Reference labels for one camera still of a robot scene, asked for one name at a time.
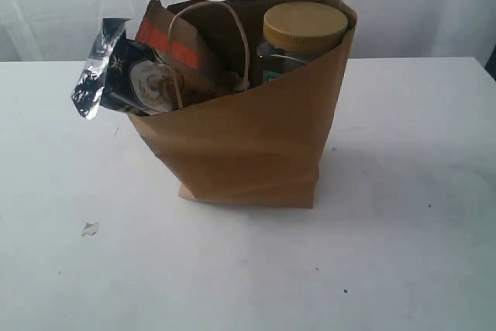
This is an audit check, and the brown paper shopping bag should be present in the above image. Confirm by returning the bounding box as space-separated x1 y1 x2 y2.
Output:
129 0 357 208

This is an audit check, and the nut jar gold lid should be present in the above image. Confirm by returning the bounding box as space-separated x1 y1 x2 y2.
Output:
253 2 349 86

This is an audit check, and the spaghetti packet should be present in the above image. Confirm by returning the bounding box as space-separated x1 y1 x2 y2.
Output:
71 18 178 120

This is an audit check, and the brown kraft pouch orange label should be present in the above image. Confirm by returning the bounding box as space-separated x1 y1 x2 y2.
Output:
134 0 243 109

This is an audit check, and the small torn paper scrap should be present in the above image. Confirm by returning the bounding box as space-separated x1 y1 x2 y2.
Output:
81 222 99 236

